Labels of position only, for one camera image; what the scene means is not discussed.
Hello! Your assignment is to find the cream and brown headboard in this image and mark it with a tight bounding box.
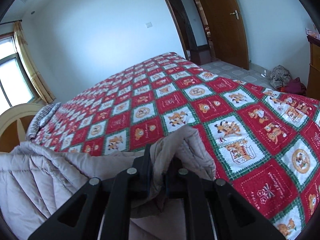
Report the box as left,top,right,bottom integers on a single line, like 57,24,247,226
0,103,43,154

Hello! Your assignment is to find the clothes pile on floor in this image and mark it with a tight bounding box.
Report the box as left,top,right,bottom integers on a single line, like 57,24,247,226
270,65,306,95

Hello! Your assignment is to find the light pink puffer jacket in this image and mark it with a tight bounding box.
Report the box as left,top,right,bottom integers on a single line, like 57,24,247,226
1,125,216,239

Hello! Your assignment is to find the window with grey frame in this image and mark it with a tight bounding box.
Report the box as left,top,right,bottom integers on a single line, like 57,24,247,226
0,33,39,113

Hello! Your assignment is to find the yellow right curtain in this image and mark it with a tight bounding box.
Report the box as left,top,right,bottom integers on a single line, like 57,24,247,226
13,21,56,103

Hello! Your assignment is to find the silver door handle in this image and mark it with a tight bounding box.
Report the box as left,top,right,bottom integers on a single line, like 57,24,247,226
230,10,240,20

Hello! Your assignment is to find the red patterned bed quilt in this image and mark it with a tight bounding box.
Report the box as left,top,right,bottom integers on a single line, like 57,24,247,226
34,53,319,239

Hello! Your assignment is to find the striped grey pillow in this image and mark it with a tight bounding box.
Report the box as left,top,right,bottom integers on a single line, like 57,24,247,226
25,102,62,140

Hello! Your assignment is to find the brown wooden cabinet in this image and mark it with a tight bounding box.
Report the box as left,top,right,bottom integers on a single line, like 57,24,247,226
305,28,320,100

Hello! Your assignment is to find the black curtain rod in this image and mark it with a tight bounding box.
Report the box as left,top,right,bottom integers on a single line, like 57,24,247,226
0,19,22,25

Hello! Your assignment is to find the brown wooden door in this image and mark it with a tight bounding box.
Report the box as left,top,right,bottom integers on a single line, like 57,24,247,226
200,0,249,70

